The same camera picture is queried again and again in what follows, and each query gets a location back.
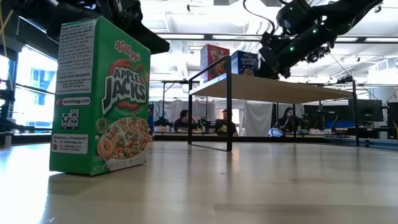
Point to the wooden shelf black metal frame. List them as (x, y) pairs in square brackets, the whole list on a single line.
[(273, 90)]

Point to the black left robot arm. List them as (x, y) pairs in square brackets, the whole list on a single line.
[(74, 12)]

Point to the red Froot Loops cereal box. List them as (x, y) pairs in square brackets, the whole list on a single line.
[(214, 59)]

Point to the black table frame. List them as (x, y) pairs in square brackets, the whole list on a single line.
[(280, 139)]

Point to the green Apple Jacks cereal box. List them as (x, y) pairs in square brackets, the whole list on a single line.
[(93, 124)]

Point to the black flat monitor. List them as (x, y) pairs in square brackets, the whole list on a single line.
[(365, 110)]

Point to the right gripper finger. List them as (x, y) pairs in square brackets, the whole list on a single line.
[(273, 71)]

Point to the white hanging cloth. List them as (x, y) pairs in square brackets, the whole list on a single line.
[(257, 119)]

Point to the person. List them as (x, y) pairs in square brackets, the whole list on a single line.
[(183, 123), (224, 126), (287, 119)]

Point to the white blue rugby ball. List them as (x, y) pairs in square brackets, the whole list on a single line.
[(276, 132)]

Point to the large bright window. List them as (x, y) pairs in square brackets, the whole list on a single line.
[(34, 93)]

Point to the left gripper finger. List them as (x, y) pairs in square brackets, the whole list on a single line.
[(152, 42)]

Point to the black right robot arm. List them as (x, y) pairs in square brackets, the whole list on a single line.
[(348, 15)]

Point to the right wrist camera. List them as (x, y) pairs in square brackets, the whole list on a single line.
[(317, 54)]

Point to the blue Frosted Flakes cereal box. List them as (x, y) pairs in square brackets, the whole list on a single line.
[(244, 63), (151, 119)]

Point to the ceiling light strip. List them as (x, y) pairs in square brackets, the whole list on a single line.
[(186, 36), (379, 39)]

